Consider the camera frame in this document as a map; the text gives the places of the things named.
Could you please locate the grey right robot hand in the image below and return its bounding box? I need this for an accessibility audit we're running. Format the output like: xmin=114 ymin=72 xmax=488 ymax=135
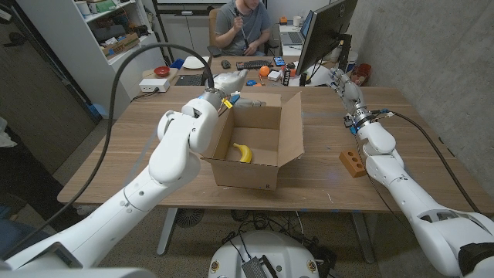
xmin=327 ymin=67 xmax=371 ymax=124

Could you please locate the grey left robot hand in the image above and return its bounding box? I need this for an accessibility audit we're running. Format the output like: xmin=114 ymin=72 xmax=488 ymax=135
xmin=210 ymin=68 xmax=267 ymax=110

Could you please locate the thin long stick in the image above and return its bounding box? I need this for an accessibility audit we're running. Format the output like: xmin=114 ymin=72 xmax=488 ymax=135
xmin=234 ymin=6 xmax=250 ymax=49

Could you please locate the yellow toy banana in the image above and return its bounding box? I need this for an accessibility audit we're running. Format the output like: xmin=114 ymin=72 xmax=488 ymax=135
xmin=232 ymin=142 xmax=253 ymax=164

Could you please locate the orange toy brick with holes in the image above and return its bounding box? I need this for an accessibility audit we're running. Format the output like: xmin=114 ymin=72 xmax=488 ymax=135
xmin=339 ymin=149 xmax=367 ymax=178

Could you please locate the red container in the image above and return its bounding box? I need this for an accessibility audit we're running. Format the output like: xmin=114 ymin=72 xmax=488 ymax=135
xmin=353 ymin=63 xmax=372 ymax=86

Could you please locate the black keyboard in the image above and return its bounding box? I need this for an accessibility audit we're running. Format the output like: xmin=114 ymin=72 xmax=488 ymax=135
xmin=235 ymin=59 xmax=273 ymax=71

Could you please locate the black laptop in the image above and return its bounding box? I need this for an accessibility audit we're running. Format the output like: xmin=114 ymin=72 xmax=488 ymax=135
xmin=174 ymin=73 xmax=209 ymax=86

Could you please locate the white plate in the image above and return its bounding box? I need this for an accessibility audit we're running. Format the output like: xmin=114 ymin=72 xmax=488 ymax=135
xmin=181 ymin=56 xmax=211 ymax=70

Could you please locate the seated person grey t-shirt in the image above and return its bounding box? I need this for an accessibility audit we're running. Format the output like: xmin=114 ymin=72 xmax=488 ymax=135
xmin=214 ymin=0 xmax=272 ymax=57

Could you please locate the brown office chair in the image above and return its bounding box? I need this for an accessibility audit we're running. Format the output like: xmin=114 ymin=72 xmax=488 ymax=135
xmin=208 ymin=7 xmax=221 ymax=57

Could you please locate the black computer monitor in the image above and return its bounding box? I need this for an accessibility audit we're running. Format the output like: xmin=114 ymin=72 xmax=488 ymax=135
xmin=295 ymin=0 xmax=359 ymax=86

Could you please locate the white power box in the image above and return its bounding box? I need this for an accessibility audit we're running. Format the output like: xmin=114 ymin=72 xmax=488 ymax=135
xmin=138 ymin=77 xmax=171 ymax=93

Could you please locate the silver laptop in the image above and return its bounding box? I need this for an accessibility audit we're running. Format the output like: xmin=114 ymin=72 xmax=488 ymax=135
xmin=280 ymin=10 xmax=314 ymax=46

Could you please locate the cardboard box with print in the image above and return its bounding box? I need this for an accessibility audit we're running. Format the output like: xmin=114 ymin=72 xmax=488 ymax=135
xmin=100 ymin=32 xmax=140 ymax=59

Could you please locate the white shelf cabinet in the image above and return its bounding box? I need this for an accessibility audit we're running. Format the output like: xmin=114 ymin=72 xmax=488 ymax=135
xmin=15 ymin=0 xmax=167 ymax=120

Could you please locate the round floor fan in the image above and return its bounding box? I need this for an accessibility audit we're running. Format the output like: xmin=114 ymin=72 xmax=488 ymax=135
xmin=174 ymin=208 xmax=205 ymax=229

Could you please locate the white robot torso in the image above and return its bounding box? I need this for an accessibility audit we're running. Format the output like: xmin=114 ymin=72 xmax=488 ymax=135
xmin=208 ymin=230 xmax=320 ymax=278

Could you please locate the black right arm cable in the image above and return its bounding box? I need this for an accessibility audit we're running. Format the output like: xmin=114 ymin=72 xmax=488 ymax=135
xmin=380 ymin=110 xmax=482 ymax=213

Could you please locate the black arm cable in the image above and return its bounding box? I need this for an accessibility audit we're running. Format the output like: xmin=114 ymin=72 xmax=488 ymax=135
xmin=0 ymin=42 xmax=215 ymax=259
xmin=380 ymin=110 xmax=482 ymax=213

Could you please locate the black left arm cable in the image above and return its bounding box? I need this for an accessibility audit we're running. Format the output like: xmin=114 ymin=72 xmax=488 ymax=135
xmin=0 ymin=42 xmax=215 ymax=259

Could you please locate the black floor cable bundle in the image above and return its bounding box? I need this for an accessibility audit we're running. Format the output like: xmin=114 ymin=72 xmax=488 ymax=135
xmin=222 ymin=210 xmax=310 ymax=252

